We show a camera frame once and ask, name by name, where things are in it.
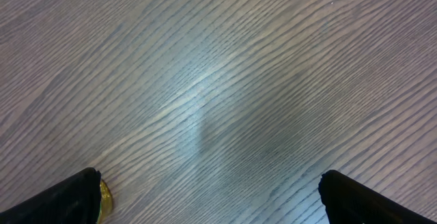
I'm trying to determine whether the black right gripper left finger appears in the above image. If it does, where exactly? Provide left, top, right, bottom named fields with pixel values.
left=1, top=167, right=101, bottom=224

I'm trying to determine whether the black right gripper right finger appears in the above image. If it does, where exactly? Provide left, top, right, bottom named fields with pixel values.
left=318, top=170, right=436, bottom=224

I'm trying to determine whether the yellow drink bottle grey cap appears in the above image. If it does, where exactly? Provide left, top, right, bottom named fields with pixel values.
left=97, top=180, right=113, bottom=224

